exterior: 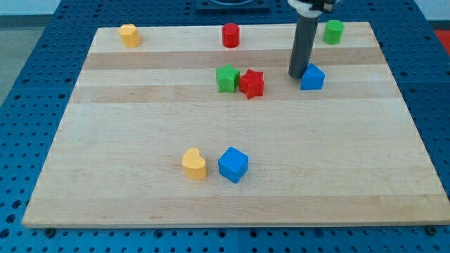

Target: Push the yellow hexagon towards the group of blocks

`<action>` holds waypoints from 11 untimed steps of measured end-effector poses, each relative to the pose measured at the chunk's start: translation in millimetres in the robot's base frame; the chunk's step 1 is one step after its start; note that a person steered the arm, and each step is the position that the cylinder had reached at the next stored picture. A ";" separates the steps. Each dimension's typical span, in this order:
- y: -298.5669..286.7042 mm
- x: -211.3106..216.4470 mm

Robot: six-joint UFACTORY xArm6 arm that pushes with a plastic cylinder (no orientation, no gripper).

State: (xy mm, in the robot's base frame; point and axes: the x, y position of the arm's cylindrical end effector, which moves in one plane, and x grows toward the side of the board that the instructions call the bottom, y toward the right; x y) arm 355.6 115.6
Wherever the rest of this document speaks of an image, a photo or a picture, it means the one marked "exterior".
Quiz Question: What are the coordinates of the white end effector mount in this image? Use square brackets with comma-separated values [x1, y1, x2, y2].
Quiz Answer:
[287, 0, 341, 18]

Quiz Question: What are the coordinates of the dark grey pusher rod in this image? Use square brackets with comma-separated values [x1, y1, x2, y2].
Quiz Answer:
[288, 15, 319, 79]

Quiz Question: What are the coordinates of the yellow hexagon block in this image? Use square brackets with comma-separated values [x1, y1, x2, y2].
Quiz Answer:
[118, 24, 141, 48]

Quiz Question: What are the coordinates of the green cylinder block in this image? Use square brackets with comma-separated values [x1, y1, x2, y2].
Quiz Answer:
[323, 20, 345, 45]

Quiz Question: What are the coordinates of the blue triangle block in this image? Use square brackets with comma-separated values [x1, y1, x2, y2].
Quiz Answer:
[300, 63, 326, 90]

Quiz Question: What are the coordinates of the red cylinder block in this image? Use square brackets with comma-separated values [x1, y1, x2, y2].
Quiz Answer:
[221, 23, 240, 48]

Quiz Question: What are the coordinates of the red star block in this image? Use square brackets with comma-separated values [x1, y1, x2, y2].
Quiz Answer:
[239, 69, 264, 99]

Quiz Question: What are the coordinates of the green star block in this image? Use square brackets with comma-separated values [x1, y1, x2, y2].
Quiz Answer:
[215, 64, 240, 93]

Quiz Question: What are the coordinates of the blue cube block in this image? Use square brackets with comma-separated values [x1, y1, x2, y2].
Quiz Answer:
[218, 147, 249, 183]

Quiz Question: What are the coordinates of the wooden board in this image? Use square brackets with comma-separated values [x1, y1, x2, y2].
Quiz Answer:
[22, 22, 449, 229]

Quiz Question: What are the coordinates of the yellow heart block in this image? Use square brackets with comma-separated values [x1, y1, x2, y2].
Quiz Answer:
[181, 148, 207, 180]

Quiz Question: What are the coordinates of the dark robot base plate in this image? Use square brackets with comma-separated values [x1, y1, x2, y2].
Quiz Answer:
[193, 0, 271, 13]

